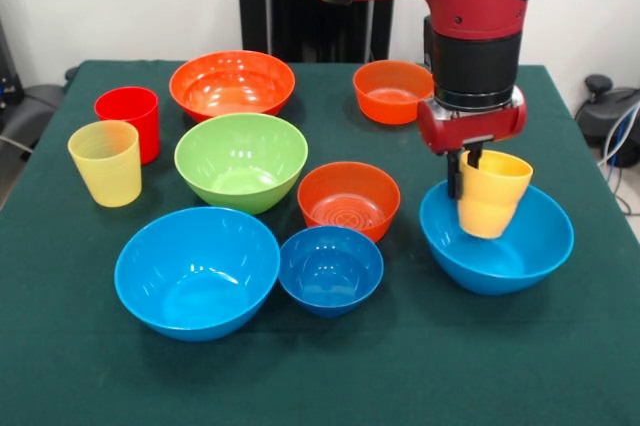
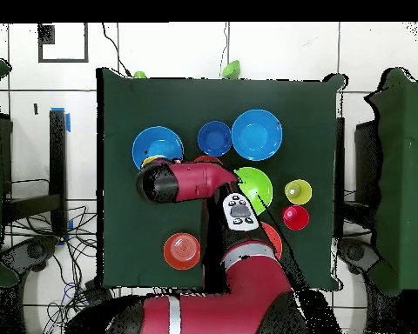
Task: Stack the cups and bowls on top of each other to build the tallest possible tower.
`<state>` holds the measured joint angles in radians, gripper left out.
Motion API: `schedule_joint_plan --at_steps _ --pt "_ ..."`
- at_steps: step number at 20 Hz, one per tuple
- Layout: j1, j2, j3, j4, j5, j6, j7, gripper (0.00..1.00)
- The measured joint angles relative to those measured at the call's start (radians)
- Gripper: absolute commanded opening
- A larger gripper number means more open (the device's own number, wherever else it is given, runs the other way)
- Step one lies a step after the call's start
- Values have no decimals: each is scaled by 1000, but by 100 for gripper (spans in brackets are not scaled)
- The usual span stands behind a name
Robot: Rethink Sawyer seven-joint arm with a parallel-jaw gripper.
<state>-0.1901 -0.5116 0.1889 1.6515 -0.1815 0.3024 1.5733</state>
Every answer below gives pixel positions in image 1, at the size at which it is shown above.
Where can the orange bowl with ringed bottom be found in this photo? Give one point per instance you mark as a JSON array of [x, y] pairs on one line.
[[345, 196]]

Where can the stack of yellow cups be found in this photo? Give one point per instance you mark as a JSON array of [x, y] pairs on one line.
[[492, 206]]

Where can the small dark blue bowl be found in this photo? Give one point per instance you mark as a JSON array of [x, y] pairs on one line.
[[330, 276]]

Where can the large orange bowl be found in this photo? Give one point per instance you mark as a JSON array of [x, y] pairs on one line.
[[230, 93]]

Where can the small plain orange bowl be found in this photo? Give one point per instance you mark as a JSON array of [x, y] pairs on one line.
[[385, 106]]

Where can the red cup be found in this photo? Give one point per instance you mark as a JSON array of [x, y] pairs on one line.
[[145, 121]]

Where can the translucent yellow cup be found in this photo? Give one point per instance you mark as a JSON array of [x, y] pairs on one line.
[[107, 176]]

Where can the green bowl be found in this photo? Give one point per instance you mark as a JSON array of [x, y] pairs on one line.
[[240, 166]]

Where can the large blue bowl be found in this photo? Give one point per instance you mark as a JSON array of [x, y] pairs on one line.
[[200, 286], [500, 268]]

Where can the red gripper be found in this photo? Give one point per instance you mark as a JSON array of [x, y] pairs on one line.
[[470, 123]]

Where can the dark green tablecloth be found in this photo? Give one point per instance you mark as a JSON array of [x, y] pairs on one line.
[[450, 371]]

